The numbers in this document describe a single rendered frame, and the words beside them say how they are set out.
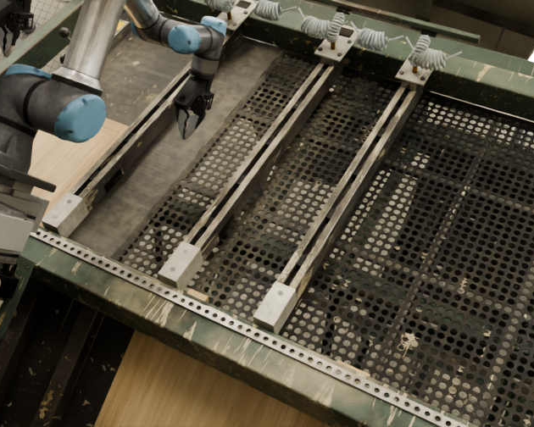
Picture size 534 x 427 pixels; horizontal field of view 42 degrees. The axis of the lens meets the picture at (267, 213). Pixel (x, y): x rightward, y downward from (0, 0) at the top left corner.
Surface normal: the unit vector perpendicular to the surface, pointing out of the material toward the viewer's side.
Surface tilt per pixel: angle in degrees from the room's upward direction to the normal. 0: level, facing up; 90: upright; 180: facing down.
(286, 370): 59
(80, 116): 97
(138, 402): 90
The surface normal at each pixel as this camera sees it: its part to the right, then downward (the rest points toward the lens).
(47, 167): -0.06, -0.63
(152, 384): -0.29, -0.18
